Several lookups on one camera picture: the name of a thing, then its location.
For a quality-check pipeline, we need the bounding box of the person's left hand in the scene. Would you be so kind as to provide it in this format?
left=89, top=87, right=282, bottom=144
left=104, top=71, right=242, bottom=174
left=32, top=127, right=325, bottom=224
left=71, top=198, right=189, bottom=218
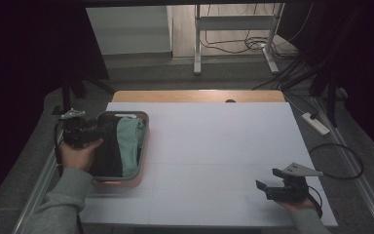
left=58, top=137, right=105, bottom=174

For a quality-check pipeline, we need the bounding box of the aluminium rail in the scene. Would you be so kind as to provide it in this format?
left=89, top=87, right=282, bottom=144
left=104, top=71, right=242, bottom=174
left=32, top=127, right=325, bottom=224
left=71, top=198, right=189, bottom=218
left=313, top=97, right=374, bottom=234
left=12, top=130, right=66, bottom=234

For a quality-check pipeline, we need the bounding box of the bundle of black cables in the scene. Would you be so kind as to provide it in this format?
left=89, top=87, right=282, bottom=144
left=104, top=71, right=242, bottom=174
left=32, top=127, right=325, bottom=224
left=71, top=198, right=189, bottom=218
left=200, top=28, right=298, bottom=61

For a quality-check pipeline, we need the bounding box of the white power strip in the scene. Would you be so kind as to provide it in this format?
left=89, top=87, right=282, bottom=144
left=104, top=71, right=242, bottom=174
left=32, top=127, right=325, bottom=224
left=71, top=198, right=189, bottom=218
left=301, top=112, right=331, bottom=137

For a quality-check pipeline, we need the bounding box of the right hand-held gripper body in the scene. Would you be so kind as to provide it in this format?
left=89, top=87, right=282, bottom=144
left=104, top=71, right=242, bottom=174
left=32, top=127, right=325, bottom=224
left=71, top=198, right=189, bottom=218
left=264, top=162, right=324, bottom=204

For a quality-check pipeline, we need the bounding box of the person's right hand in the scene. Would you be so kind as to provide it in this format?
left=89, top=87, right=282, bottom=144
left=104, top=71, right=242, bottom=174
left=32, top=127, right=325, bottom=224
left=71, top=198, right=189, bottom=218
left=276, top=198, right=316, bottom=214

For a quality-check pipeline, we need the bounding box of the hand-held gripper cable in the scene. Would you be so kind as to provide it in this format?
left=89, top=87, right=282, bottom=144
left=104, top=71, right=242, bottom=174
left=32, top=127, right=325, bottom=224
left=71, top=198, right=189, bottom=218
left=53, top=118, right=66, bottom=178
left=306, top=185, right=324, bottom=218

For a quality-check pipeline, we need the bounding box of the right hand-held gripper cable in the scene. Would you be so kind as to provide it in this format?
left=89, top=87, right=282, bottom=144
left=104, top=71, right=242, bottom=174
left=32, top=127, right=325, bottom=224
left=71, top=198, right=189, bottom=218
left=306, top=185, right=324, bottom=218

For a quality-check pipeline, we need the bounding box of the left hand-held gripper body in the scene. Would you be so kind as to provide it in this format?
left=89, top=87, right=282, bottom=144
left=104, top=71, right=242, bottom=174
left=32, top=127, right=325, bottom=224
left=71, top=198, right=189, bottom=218
left=59, top=108, right=96, bottom=150

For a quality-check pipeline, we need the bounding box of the pink plastic basket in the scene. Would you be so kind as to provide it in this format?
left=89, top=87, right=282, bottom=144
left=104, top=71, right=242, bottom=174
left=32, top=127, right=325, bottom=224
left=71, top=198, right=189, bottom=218
left=89, top=110, right=150, bottom=188

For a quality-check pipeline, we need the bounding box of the light grey cabinet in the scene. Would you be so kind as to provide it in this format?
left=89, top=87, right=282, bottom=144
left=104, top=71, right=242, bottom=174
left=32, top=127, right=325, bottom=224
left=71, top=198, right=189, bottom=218
left=86, top=5, right=173, bottom=57

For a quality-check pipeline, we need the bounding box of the wooden table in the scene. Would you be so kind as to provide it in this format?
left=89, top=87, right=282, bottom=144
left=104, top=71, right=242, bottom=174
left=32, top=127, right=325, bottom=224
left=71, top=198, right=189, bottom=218
left=111, top=90, right=286, bottom=103

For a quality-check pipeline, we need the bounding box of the black tripod stand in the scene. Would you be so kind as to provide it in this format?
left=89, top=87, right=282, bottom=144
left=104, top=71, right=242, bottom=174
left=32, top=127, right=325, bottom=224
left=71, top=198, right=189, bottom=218
left=252, top=48, right=340, bottom=129
left=59, top=72, right=115, bottom=113

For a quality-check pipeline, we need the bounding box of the dark cloth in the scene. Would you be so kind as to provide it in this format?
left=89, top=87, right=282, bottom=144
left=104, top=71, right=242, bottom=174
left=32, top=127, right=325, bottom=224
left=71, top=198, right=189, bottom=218
left=89, top=113, right=125, bottom=178

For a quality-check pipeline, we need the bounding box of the white board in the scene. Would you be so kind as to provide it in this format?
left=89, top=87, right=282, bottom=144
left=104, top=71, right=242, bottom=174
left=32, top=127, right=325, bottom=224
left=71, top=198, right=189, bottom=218
left=77, top=101, right=338, bottom=227

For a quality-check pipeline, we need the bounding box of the black looped cable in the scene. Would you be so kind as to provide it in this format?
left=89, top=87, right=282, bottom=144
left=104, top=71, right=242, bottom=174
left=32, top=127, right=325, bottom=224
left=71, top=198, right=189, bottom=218
left=308, top=142, right=364, bottom=180

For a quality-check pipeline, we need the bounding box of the white metal stand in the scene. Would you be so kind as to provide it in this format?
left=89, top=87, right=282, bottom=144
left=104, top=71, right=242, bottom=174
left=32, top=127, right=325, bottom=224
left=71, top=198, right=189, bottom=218
left=193, top=3, right=285, bottom=76

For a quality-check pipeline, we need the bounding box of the left hand-held gripper cable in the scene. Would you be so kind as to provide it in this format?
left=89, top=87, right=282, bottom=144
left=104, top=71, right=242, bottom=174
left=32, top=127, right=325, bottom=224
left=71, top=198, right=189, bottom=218
left=53, top=118, right=66, bottom=178

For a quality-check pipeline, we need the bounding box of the light green cloth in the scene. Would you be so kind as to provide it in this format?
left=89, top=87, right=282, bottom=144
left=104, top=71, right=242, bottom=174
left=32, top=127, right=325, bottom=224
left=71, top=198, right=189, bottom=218
left=116, top=116, right=146, bottom=178

